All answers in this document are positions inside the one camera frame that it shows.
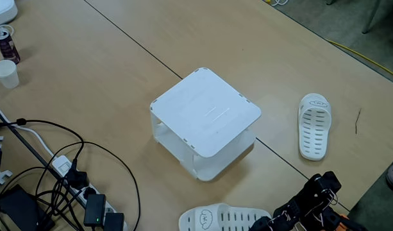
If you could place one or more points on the white two-tier shoe rack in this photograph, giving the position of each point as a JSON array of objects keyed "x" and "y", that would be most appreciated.
[{"x": 205, "y": 112}]

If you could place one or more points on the white slipper cloud print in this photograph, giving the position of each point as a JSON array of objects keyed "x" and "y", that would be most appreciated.
[{"x": 313, "y": 154}]

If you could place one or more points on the black plug-in adapter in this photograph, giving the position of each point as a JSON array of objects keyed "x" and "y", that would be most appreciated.
[{"x": 114, "y": 223}]

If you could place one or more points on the white paper cup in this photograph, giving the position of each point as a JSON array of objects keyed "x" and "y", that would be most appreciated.
[{"x": 6, "y": 75}]

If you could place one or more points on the black wall plug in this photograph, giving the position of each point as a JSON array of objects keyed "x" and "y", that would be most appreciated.
[{"x": 77, "y": 178}]

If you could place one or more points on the black power brick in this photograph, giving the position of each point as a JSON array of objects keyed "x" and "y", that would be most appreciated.
[{"x": 20, "y": 208}]

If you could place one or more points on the black adapter green light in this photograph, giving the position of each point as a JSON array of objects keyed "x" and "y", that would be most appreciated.
[{"x": 94, "y": 208}]

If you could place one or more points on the purple drink can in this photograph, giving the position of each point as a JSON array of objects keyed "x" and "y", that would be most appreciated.
[{"x": 7, "y": 48}]

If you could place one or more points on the white flat box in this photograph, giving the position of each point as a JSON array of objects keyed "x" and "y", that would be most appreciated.
[{"x": 0, "y": 11}]

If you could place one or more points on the grey chair leg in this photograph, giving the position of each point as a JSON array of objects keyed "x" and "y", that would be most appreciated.
[{"x": 371, "y": 19}]

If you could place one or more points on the white slipper poodle print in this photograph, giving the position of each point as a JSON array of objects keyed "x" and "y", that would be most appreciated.
[{"x": 193, "y": 221}]

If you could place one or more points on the white power strip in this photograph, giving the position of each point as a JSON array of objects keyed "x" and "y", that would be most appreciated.
[{"x": 62, "y": 165}]

